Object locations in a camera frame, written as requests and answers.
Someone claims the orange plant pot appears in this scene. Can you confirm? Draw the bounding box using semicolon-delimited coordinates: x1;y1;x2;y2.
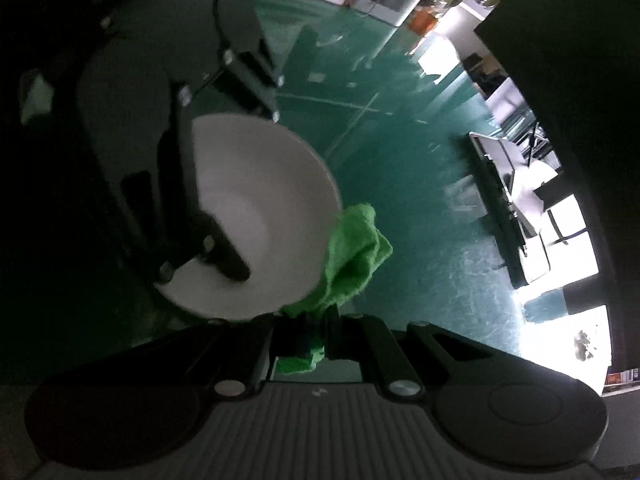
407;7;441;36

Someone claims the white notebook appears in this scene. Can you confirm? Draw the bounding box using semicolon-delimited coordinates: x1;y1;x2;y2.
507;160;558;203

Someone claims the grey desk organiser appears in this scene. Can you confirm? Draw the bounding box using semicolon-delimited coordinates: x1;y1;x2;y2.
345;0;426;28

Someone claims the black monitor stand base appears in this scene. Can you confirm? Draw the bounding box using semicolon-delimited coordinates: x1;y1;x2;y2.
467;130;576;288

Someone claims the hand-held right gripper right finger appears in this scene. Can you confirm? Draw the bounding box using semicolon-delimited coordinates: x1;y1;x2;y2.
320;312;506;398

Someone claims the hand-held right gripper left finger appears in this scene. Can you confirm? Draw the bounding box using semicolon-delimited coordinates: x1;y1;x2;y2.
150;312;308;398

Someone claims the white bowl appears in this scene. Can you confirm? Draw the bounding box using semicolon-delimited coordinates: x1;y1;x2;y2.
152;114;343;323

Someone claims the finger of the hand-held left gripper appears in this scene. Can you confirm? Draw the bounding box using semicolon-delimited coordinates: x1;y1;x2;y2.
117;85;251;283
190;25;286;123

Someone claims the black curved monitor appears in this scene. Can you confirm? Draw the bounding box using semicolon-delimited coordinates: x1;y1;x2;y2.
472;0;640;386

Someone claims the green cloth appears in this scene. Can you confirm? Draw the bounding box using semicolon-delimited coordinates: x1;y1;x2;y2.
275;203;393;376

